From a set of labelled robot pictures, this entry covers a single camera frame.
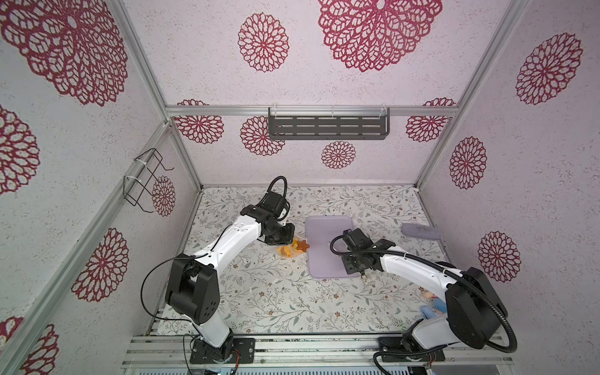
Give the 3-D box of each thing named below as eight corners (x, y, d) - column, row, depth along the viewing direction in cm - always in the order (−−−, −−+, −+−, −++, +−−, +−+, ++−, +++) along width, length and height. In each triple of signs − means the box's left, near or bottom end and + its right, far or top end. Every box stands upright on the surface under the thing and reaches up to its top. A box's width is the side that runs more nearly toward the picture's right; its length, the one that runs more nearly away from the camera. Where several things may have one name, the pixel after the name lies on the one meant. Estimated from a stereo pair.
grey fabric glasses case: (401, 236, 104) (405, 231, 100) (400, 228, 107) (404, 222, 103) (436, 241, 102) (441, 235, 99) (434, 232, 105) (438, 227, 102)
